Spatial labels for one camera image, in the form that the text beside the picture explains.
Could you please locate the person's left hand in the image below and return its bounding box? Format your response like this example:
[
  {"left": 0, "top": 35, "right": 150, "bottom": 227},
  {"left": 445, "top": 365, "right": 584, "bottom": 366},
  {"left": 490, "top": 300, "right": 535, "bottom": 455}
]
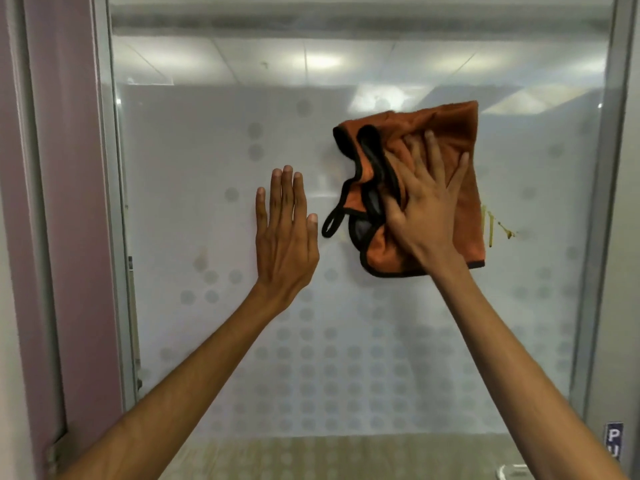
[{"left": 254, "top": 165, "right": 321, "bottom": 301}]

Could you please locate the yellow stain on glass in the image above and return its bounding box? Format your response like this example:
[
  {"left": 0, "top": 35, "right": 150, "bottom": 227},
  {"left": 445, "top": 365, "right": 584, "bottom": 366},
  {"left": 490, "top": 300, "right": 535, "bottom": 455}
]
[{"left": 480, "top": 205, "right": 519, "bottom": 248}]

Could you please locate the frosted dotted glass door panel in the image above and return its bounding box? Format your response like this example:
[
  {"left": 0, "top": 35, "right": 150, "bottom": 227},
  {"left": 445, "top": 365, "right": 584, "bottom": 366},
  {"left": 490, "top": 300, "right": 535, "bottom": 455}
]
[{"left": 107, "top": 0, "right": 619, "bottom": 441}]

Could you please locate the grey metal door frame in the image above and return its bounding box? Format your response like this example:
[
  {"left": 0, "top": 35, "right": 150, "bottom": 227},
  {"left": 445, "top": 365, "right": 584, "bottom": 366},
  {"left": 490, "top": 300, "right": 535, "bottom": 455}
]
[{"left": 91, "top": 0, "right": 640, "bottom": 480}]

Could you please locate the person's left forearm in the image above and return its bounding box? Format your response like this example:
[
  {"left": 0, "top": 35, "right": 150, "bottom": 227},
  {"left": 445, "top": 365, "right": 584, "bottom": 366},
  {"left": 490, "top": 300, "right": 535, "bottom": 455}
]
[{"left": 57, "top": 283, "right": 292, "bottom": 480}]

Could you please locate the person's right hand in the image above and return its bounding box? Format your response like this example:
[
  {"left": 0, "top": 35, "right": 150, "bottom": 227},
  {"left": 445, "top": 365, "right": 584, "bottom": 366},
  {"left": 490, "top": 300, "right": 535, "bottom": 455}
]
[{"left": 382, "top": 130, "right": 471, "bottom": 276}]

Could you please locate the pink door jamb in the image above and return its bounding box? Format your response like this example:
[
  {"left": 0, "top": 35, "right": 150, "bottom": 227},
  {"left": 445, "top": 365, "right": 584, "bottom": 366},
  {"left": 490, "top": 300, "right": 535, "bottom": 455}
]
[{"left": 0, "top": 0, "right": 126, "bottom": 480}]

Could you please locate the orange cleaning cloth black trim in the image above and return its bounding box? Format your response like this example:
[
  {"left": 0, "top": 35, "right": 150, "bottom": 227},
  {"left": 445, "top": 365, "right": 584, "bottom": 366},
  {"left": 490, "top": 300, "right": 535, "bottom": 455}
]
[{"left": 321, "top": 100, "right": 487, "bottom": 279}]

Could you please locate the person's right forearm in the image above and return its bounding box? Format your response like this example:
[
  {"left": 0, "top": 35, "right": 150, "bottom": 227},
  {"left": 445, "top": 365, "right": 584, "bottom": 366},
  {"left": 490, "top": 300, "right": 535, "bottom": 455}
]
[{"left": 429, "top": 260, "right": 628, "bottom": 480}]

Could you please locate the blue door sign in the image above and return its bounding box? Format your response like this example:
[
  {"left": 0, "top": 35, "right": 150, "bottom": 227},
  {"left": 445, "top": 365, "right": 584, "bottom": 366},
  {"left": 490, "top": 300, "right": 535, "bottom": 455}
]
[{"left": 603, "top": 422, "right": 625, "bottom": 461}]

